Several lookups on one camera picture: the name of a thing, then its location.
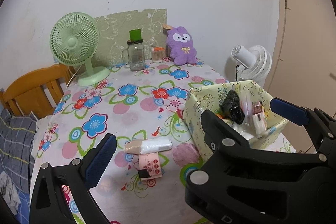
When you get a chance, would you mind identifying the pink paper packet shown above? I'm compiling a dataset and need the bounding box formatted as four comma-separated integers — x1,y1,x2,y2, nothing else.
138,152,162,181

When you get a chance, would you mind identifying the black plastic bag roll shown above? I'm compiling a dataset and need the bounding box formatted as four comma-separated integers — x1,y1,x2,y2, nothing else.
219,90,245,124

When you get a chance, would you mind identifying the white tissue pack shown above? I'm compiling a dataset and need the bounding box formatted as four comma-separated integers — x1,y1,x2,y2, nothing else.
252,102,267,135

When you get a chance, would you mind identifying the yellow cartoon storage box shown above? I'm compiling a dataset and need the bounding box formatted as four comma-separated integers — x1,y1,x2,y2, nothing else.
183,80,293,161

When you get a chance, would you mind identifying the beige door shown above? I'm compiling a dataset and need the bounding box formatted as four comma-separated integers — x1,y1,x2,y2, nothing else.
267,0,336,154

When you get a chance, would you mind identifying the floral tablecloth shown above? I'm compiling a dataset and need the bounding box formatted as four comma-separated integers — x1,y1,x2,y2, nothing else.
33,61,226,223

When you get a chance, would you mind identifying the white crumpled cloth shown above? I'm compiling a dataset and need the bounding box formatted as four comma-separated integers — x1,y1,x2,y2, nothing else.
0,171,21,215

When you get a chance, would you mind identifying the grey plaid pillow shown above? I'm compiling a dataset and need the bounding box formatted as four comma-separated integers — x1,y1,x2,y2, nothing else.
1,109,37,193

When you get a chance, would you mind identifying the white floor fan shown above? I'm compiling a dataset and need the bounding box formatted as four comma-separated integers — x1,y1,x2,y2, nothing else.
231,45,272,86

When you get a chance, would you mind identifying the wooden chair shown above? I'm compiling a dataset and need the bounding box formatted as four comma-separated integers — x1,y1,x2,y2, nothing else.
1,64,71,118

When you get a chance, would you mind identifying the toothpick holder orange lid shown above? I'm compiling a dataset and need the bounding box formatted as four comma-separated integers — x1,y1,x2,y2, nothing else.
151,47,165,63

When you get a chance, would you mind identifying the purple bunny plush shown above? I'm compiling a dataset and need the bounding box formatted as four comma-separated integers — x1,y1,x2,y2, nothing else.
166,26,198,66

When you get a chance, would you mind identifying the glass mason jar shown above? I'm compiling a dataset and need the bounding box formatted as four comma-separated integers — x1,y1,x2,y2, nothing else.
122,39,146,72

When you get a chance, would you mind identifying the green desk fan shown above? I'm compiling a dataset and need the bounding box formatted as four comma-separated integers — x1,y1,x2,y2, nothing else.
50,12,110,86

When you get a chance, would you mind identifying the green patterned board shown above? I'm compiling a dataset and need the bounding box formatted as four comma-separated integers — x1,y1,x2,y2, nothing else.
92,9,167,67

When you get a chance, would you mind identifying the white fan power cable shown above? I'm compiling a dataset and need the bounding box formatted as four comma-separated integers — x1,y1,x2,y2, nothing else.
67,65,83,88

